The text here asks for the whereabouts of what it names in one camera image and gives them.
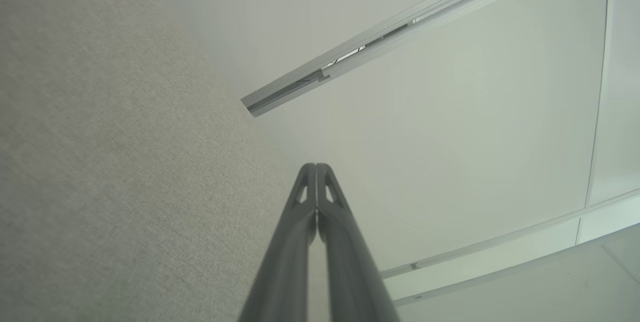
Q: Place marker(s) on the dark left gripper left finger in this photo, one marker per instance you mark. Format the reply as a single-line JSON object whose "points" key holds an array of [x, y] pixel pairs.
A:
{"points": [[285, 262]]}

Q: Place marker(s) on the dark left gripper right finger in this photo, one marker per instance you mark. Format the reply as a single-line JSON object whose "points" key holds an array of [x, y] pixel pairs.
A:
{"points": [[350, 272]]}

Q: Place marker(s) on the pale partition base rail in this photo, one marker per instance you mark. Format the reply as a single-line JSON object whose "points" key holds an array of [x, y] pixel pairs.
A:
{"points": [[475, 267]]}

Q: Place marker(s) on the grey partition frame post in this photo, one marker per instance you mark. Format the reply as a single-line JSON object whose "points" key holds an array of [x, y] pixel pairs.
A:
{"points": [[450, 12]]}

